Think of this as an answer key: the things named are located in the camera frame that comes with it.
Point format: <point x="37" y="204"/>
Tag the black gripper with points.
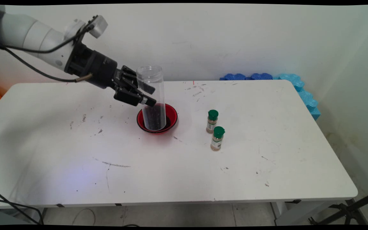
<point x="97" y="68"/>

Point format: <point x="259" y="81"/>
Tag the clear jar with black seeds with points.
<point x="153" y="118"/>

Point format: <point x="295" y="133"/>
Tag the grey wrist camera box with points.
<point x="99" y="27"/>

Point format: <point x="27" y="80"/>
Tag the white table leg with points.
<point x="295" y="214"/>

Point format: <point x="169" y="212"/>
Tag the red bowl with black seeds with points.
<point x="172" y="116"/>

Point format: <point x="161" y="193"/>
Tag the dark blue foam piece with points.
<point x="261" y="76"/>
<point x="234" y="77"/>

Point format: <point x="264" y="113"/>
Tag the light blue foam strip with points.
<point x="305" y="95"/>

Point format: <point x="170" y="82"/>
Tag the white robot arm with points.
<point x="27" y="32"/>

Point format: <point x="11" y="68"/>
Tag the green-capped spice bottle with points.
<point x="212" y="123"/>
<point x="217" y="140"/>

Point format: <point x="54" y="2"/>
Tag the black tripod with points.
<point x="347" y="210"/>

